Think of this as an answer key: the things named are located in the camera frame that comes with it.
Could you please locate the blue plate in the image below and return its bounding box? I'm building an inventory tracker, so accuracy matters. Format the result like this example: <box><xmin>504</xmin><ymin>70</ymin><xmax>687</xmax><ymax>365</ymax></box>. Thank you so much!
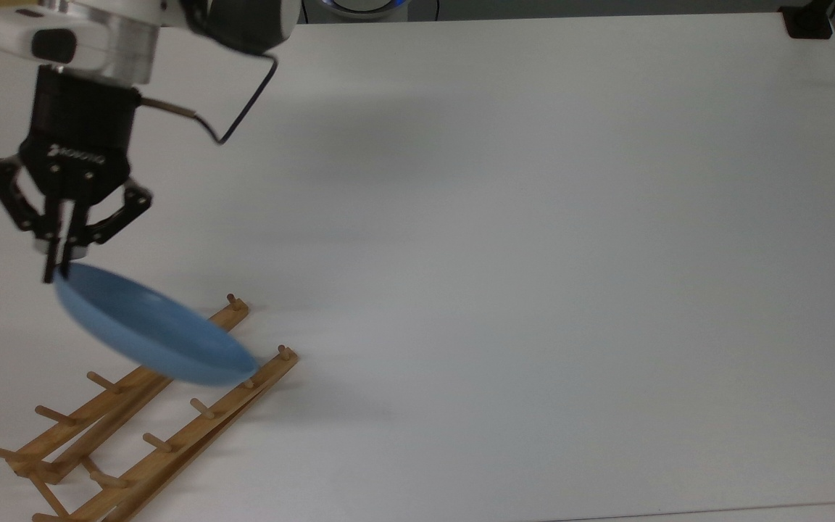
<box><xmin>53</xmin><ymin>262</ymin><xmax>259</xmax><ymax>387</ymax></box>

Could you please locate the wooden plate rack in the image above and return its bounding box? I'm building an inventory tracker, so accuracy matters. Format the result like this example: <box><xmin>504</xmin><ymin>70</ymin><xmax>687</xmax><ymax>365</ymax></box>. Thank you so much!
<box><xmin>0</xmin><ymin>294</ymin><xmax>299</xmax><ymax>522</ymax></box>

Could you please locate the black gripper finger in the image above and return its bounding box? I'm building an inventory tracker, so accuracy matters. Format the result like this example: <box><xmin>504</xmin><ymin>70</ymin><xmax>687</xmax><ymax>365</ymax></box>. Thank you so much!
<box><xmin>61</xmin><ymin>181</ymin><xmax>154</xmax><ymax>278</ymax></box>
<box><xmin>0</xmin><ymin>156</ymin><xmax>63</xmax><ymax>285</ymax></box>

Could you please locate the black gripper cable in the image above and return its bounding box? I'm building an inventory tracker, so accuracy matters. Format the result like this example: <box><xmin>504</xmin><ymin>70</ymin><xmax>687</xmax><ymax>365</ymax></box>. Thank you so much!
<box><xmin>138</xmin><ymin>54</ymin><xmax>278</xmax><ymax>146</ymax></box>

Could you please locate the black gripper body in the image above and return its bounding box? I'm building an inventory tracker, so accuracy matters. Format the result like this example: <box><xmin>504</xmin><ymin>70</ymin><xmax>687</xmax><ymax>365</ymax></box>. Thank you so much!
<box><xmin>20</xmin><ymin>65</ymin><xmax>143</xmax><ymax>207</ymax></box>

